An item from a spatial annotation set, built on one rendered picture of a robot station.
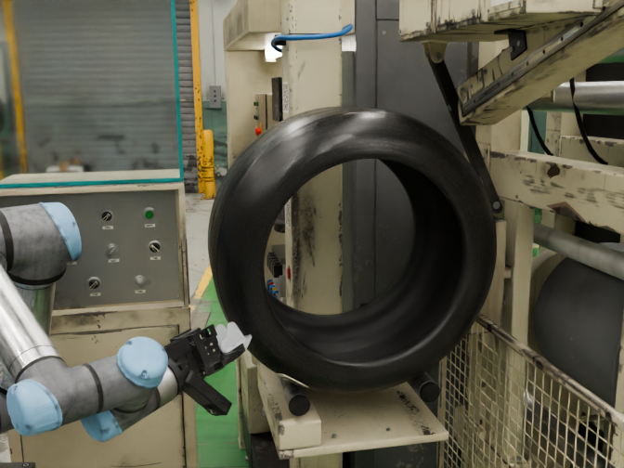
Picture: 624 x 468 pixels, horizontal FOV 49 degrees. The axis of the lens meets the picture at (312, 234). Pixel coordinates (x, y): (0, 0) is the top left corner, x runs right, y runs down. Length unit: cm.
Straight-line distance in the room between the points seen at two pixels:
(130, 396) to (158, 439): 118
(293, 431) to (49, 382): 59
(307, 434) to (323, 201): 57
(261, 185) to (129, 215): 85
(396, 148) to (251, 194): 29
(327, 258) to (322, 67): 47
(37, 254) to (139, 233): 79
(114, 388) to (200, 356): 24
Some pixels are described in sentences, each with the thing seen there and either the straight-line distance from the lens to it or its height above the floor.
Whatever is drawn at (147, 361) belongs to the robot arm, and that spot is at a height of 114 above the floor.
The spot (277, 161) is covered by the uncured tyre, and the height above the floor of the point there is 140.
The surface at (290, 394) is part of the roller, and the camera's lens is 143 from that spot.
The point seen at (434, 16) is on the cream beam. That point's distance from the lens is 149.
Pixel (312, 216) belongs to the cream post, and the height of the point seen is 122.
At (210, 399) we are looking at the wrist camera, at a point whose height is 99.
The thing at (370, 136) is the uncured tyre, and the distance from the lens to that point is 130.
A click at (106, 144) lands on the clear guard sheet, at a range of 202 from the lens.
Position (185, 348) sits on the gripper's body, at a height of 108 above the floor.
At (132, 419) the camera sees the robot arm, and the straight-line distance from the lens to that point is 115.
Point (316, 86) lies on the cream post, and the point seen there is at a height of 153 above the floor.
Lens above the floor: 152
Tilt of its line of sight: 12 degrees down
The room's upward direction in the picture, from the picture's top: 1 degrees counter-clockwise
